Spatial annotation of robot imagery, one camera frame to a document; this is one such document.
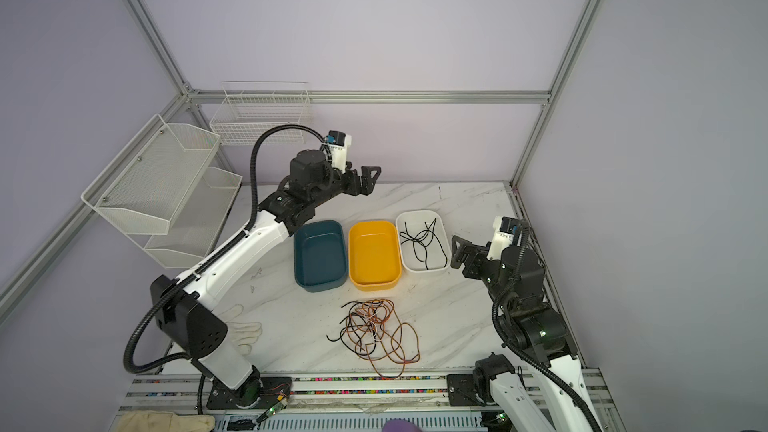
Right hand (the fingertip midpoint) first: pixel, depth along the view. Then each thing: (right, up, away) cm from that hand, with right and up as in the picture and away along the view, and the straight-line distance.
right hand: (467, 239), depth 67 cm
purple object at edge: (-15, -45, +4) cm, 48 cm away
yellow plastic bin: (-23, -9, +32) cm, 41 cm away
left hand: (-24, +17, +8) cm, 31 cm away
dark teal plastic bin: (-41, -9, +32) cm, 53 cm away
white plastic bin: (-8, +2, +41) cm, 42 cm away
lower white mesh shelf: (-79, +2, +25) cm, 83 cm away
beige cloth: (-71, -43, +3) cm, 83 cm away
